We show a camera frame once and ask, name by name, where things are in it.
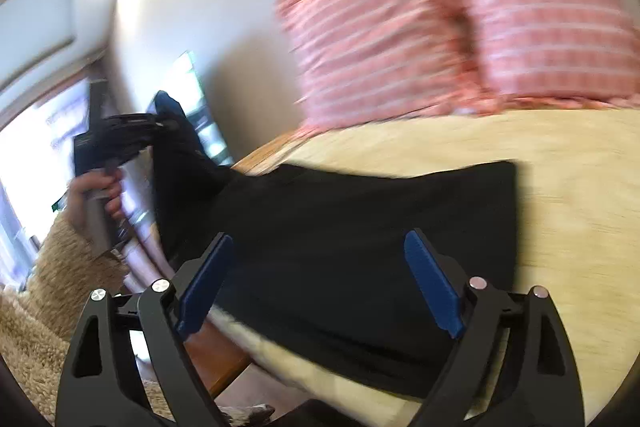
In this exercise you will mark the framed wall picture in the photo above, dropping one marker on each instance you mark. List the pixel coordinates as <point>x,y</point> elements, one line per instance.
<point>197,107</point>

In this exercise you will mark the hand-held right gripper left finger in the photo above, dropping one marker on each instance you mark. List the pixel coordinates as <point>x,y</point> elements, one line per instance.
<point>202,292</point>

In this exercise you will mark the black pants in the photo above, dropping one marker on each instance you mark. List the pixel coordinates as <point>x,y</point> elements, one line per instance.
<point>350,252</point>

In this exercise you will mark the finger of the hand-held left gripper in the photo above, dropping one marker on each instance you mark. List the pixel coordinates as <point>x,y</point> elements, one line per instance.
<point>167,106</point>

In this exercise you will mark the person's left forearm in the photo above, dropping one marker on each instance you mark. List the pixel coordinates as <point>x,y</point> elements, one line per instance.
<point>70,272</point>

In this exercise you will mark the pink striped pillow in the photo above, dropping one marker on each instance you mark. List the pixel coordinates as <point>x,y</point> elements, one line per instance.
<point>540,12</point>
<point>375,42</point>

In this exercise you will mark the person's left hand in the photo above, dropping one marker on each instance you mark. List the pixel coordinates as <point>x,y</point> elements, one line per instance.
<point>85,199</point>

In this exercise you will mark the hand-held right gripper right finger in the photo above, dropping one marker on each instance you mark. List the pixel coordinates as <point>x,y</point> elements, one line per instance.
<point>434,292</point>

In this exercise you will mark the yellow bed sheet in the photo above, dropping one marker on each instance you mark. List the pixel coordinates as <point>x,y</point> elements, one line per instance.
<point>565,207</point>

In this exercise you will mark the bright window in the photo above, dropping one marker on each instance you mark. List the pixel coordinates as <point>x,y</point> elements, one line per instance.
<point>35,147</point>

